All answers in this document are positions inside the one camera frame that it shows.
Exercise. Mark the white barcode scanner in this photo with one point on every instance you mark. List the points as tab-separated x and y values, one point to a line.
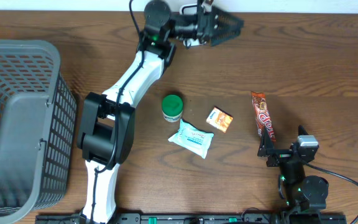
190	9

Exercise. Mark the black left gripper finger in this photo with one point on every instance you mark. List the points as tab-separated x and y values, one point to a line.
221	35
225	20

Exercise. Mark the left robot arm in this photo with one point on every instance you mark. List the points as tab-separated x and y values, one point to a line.
107	126

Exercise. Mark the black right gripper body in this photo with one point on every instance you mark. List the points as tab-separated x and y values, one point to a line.
279	157

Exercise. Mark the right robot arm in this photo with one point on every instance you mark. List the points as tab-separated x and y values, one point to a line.
305	195

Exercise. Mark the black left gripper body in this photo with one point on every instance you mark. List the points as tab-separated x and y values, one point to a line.
206	28

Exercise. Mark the orange snack packet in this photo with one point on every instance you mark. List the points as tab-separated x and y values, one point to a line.
219	119

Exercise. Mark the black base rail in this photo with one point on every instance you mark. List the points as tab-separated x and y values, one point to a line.
251	217

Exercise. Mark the white teal wipes pack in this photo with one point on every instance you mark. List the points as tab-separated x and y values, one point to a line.
193	139

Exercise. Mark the green lid jar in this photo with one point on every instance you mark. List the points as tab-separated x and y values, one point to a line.
172	108

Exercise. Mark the red chocolate bar wrapper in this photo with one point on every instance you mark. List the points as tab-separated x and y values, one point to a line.
262	115

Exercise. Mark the grey plastic basket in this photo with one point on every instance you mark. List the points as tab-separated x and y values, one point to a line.
37	126

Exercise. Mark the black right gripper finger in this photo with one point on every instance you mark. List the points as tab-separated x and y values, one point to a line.
302	131
266	146

